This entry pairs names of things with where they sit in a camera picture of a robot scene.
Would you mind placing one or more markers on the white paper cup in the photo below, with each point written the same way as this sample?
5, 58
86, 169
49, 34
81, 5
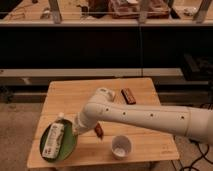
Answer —
121, 147

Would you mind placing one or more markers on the dark brown chocolate bar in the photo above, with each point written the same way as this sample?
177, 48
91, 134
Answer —
128, 96

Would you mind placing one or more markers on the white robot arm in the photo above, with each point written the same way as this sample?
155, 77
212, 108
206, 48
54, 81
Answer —
190, 122

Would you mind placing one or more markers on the green ceramic bowl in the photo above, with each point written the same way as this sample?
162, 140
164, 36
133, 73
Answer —
68, 142

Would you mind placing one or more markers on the red-brown snack packet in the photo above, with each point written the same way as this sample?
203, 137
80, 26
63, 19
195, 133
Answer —
98, 130

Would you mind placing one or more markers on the long workbench shelf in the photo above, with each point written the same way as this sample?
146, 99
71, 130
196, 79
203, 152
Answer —
41, 40

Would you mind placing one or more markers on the wooden table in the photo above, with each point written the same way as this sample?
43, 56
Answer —
69, 97

